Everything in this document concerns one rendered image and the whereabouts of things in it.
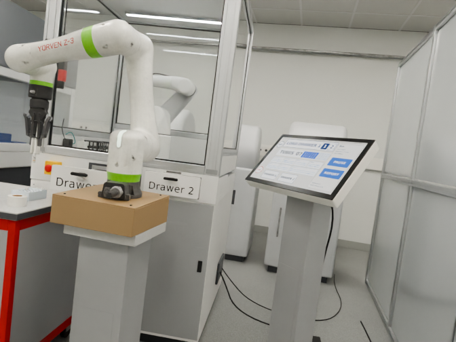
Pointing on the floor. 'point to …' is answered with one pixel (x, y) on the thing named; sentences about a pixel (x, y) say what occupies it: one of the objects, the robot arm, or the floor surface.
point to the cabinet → (182, 269)
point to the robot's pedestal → (110, 285)
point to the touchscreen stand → (299, 271)
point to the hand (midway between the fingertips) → (35, 146)
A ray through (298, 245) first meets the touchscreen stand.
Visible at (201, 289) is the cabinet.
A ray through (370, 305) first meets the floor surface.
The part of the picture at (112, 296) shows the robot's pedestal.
